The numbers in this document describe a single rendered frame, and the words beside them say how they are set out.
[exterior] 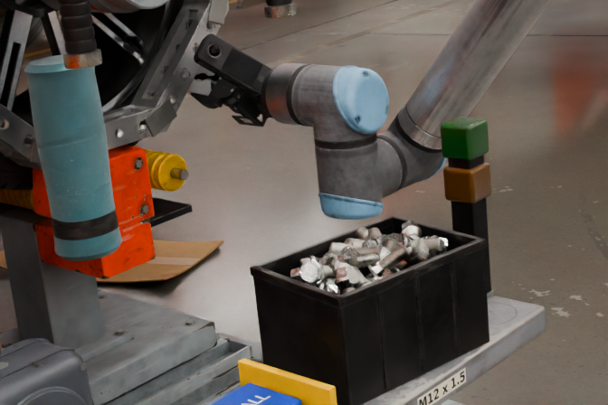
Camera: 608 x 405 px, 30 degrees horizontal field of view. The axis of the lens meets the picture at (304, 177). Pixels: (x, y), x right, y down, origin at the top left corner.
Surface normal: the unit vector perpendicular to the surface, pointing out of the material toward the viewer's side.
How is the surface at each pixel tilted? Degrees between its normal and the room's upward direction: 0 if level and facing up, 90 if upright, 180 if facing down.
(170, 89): 90
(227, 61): 69
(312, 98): 80
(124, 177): 90
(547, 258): 0
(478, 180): 90
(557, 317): 0
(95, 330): 90
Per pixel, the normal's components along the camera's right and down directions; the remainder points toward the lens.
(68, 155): 0.06, 0.30
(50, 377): 0.65, -0.26
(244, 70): 0.34, -0.14
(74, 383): 0.74, 0.11
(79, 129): 0.48, 0.19
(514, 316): -0.10, -0.96
